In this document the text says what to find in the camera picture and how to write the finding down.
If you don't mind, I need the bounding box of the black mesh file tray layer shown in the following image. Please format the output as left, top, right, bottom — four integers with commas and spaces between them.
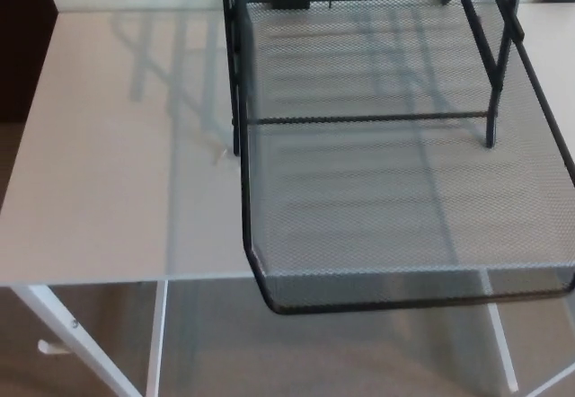
236, 0, 575, 316

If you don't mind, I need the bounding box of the dark brown cabinet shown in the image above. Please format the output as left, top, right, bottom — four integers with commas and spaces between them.
0, 0, 59, 124

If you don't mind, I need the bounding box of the black metal file tray frame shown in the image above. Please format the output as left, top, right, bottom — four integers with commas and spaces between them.
219, 0, 552, 155

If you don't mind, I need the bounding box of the white metal table leg frame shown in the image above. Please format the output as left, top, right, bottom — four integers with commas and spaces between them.
479, 269, 520, 393
0, 279, 170, 397

